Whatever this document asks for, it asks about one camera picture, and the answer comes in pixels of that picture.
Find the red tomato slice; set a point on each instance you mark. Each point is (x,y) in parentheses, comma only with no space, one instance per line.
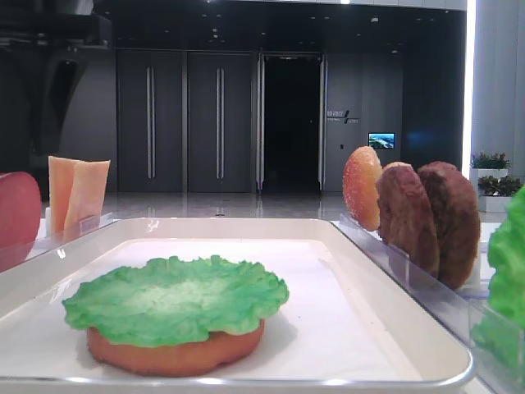
(20,209)

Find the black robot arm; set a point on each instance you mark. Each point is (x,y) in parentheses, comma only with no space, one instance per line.
(42,40)

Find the green lettuce leaf on bun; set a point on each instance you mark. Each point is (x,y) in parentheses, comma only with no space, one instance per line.
(170,301)

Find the front brown meat patty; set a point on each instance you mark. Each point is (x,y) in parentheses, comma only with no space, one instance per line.
(406,218)

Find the brown meat patty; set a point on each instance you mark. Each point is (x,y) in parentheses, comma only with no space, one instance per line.
(454,205)
(406,218)

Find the right orange cheese slice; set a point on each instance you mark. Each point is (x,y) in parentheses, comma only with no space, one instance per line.
(87,191)

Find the orange cheese slice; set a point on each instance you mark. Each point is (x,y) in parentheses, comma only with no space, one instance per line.
(87,191)
(60,176)

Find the rear brown meat patty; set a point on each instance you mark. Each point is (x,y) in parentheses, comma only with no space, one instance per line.
(454,205)

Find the left orange cheese slice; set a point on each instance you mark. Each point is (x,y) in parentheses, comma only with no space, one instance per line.
(60,176)

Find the green lettuce leaf in rack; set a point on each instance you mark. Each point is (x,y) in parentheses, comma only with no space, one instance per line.
(504,287)

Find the sesame top bun slice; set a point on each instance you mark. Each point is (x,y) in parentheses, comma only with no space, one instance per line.
(362,171)

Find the open glass doorway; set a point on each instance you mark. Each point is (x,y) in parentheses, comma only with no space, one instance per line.
(290,129)

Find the middle double door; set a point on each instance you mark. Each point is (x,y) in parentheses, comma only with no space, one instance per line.
(220,123)

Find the double door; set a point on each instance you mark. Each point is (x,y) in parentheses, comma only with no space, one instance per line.
(220,123)
(149,121)

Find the white rectangular tray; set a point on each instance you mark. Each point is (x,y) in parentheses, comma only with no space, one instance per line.
(346,328)

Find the orange bottom bun slice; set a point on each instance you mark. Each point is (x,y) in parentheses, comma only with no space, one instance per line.
(184,360)

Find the left double door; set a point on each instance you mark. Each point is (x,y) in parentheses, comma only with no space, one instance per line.
(149,121)

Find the white planter with plants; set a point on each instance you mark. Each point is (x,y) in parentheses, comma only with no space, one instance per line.
(490,176)

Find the left clear acrylic rack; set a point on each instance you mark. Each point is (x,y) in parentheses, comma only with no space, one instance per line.
(13,256)

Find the clear acrylic rack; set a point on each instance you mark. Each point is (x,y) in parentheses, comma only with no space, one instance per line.
(13,256)
(457,311)

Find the right clear acrylic rack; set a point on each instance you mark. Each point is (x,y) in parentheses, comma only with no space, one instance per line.
(457,311)

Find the small wall display screen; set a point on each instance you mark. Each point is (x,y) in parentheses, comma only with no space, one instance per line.
(381,140)

